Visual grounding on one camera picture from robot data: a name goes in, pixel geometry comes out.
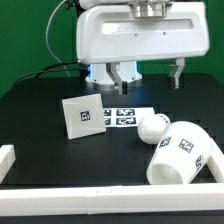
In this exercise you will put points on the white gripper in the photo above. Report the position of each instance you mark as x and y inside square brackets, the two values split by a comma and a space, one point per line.
[111, 34]

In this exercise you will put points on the white lamp bulb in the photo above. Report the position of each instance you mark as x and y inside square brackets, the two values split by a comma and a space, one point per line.
[151, 127]

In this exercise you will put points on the white lamp shade with markers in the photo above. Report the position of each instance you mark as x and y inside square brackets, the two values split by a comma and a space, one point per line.
[183, 150]

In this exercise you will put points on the white square lamp base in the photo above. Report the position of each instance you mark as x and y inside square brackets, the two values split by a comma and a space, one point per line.
[84, 116]

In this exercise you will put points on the marker sheet on table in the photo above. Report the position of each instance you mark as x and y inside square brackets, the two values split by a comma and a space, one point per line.
[125, 117]

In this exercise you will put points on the white right fence bar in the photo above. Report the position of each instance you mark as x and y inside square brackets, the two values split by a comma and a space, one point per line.
[216, 163]

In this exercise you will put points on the white fence bar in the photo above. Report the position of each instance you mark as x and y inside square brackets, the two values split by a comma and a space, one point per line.
[216, 163]
[7, 158]
[113, 199]

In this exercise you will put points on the white front fence bar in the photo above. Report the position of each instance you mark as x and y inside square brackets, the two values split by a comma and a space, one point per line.
[113, 199]

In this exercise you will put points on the white left fence bar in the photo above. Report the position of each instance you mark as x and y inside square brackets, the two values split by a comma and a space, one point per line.
[7, 158]

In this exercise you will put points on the black camera stand pole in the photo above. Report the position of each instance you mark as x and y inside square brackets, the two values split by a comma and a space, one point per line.
[73, 3]

